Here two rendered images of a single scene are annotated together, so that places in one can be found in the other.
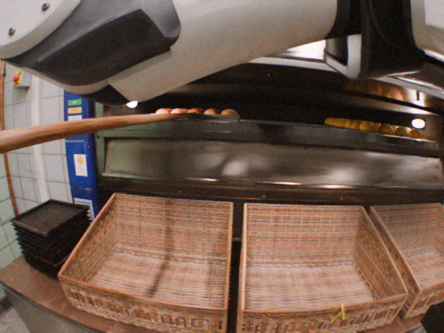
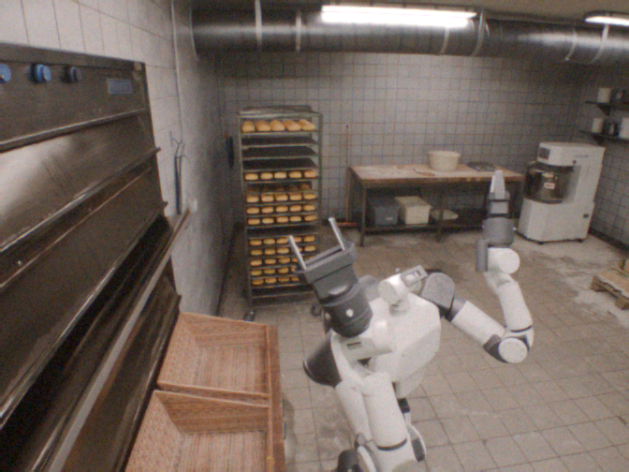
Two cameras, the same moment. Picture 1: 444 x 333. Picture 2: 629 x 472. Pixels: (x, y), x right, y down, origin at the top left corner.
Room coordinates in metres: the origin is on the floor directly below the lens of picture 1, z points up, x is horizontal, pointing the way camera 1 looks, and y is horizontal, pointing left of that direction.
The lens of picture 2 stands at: (0.40, 0.64, 2.00)
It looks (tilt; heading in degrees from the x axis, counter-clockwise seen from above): 22 degrees down; 259
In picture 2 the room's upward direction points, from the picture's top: straight up
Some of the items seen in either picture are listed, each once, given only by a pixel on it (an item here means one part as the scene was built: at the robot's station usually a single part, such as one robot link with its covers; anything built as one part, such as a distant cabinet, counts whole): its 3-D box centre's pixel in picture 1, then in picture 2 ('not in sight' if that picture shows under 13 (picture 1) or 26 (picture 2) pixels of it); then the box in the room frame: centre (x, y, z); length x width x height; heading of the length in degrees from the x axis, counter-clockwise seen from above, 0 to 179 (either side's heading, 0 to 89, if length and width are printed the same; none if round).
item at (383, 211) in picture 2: not in sight; (382, 211); (-1.44, -4.15, 0.35); 0.50 x 0.36 x 0.24; 86
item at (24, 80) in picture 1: (21, 78); not in sight; (0.94, 1.15, 1.46); 0.10 x 0.07 x 0.10; 86
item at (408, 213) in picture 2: not in sight; (411, 210); (-1.86, -4.12, 0.35); 0.50 x 0.36 x 0.24; 88
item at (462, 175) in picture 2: not in sight; (431, 201); (-2.14, -4.10, 0.45); 2.20 x 0.80 x 0.90; 176
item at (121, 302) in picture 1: (154, 255); not in sight; (0.66, 0.24, 0.72); 0.56 x 0.49 x 0.28; 87
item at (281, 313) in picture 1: (316, 263); (206, 467); (0.62, -0.35, 0.72); 0.56 x 0.49 x 0.28; 85
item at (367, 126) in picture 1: (370, 126); not in sight; (1.28, -0.96, 1.21); 0.61 x 0.48 x 0.06; 176
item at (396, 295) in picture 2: not in sight; (399, 289); (0.00, -0.23, 1.47); 0.10 x 0.07 x 0.09; 29
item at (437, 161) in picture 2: not in sight; (443, 161); (-2.29, -4.17, 1.01); 0.43 x 0.42 x 0.21; 176
